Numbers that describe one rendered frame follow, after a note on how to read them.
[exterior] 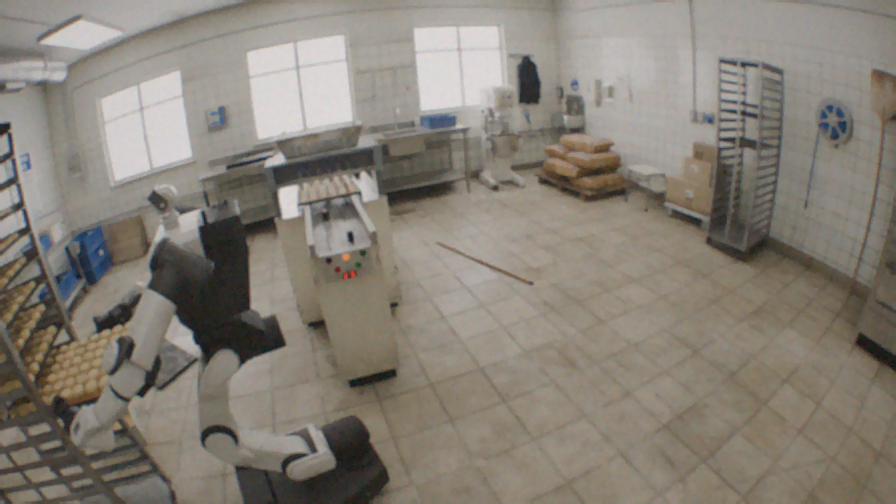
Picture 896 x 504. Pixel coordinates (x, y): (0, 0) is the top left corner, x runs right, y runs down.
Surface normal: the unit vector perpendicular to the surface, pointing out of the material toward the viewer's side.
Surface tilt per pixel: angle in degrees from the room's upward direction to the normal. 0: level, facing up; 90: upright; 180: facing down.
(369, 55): 90
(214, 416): 90
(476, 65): 90
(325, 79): 90
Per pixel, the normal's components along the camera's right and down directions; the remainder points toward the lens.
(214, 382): 0.53, 0.31
